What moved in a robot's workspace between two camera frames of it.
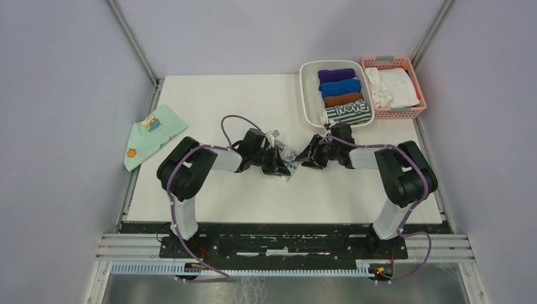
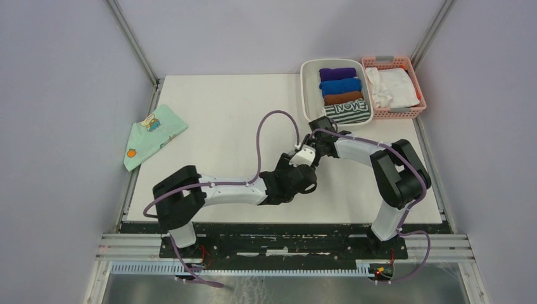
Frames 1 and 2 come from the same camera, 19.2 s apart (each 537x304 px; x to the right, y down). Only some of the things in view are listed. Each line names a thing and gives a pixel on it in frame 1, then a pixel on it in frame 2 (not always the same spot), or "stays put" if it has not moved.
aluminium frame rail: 115,246 stays put
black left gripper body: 267,159 to 284,165
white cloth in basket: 392,87 stays put
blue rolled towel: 340,87 stays put
